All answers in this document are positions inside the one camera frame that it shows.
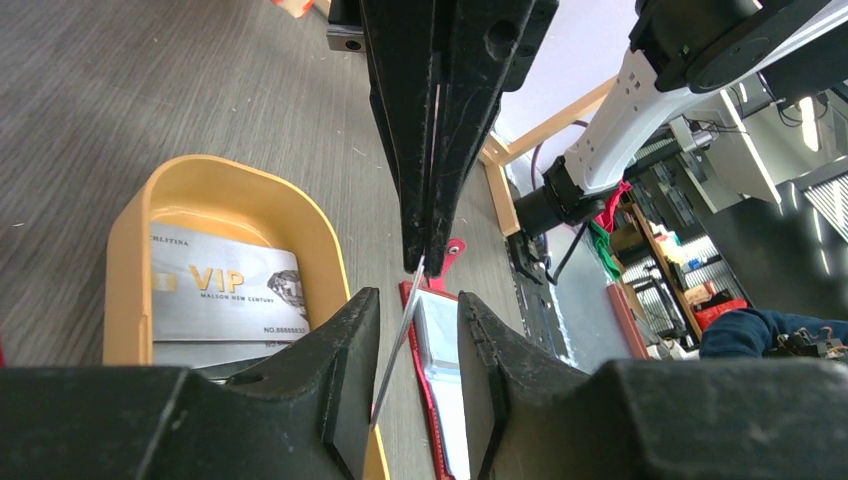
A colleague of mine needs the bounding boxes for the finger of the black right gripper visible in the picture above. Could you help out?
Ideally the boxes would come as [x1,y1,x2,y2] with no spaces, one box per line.
[360,1,439,273]
[423,1,559,278]

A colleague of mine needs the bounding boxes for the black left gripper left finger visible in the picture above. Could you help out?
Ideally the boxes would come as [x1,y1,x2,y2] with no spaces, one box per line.
[1,288,381,479]

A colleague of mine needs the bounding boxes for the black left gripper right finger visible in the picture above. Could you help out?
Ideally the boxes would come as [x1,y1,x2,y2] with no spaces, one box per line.
[457,292,847,479]

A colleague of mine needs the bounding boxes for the red card holder wallet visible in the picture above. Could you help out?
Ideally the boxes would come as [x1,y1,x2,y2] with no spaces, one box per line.
[399,277,470,479]

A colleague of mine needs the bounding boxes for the white VIP card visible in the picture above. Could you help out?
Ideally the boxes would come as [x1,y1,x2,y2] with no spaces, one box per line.
[150,223,310,342]

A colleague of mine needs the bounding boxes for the yellow oval tray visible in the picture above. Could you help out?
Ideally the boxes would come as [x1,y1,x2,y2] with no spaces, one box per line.
[102,155,388,479]

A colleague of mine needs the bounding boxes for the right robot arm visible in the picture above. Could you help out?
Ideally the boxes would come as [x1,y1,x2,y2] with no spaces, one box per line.
[360,1,847,479]

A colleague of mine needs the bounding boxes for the floral fabric bag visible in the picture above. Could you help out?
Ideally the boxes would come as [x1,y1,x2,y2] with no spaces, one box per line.
[271,0,314,18]

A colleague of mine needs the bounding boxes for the wooden frame rack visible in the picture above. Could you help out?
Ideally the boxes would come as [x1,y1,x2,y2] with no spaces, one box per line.
[480,76,616,237]

